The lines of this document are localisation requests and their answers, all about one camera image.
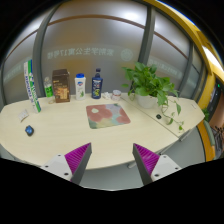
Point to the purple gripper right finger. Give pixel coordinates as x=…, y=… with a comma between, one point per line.
x=152, y=166

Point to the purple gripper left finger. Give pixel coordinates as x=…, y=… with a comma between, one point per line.
x=70, y=166

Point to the floral mouse pad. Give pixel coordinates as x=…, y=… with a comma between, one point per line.
x=106, y=115

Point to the blue computer mouse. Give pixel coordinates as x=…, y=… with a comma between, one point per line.
x=29, y=130

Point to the white plant pot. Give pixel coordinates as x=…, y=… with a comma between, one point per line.
x=146, y=102

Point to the crumpled white wrapper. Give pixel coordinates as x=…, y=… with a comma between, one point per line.
x=106, y=95

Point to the white paper card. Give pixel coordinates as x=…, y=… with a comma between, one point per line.
x=24, y=114

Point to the green clear plastic bottle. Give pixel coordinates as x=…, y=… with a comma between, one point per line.
x=48, y=90

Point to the white body wash bottle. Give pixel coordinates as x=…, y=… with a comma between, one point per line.
x=80, y=81

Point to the green pothos plant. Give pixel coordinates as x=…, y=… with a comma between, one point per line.
x=146, y=83

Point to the dark blue shampoo bottle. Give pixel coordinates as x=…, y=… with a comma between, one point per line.
x=97, y=81

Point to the brown paper box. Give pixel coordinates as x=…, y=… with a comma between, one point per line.
x=61, y=85

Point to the green white shuttlecock tube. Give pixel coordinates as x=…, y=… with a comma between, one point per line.
x=30, y=86

